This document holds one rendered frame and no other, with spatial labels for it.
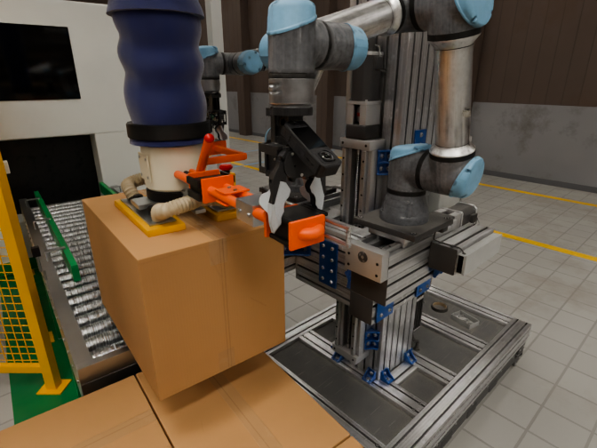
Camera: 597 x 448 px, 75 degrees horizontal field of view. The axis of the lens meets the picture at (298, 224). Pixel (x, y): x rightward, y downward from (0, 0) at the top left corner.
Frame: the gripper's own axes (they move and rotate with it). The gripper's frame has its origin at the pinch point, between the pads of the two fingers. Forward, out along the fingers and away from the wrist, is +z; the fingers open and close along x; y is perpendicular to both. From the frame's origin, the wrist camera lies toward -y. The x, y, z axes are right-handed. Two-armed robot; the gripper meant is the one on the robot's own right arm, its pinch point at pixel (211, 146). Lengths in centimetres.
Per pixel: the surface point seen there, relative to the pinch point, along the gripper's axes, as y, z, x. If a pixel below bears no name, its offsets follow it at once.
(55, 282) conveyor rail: -46, 61, -59
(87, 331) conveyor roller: -6, 66, -54
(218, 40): -261, -57, 136
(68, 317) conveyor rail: -11, 61, -59
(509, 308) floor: 48, 120, 185
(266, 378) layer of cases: 56, 65, -13
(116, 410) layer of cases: 41, 65, -55
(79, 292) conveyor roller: -42, 67, -51
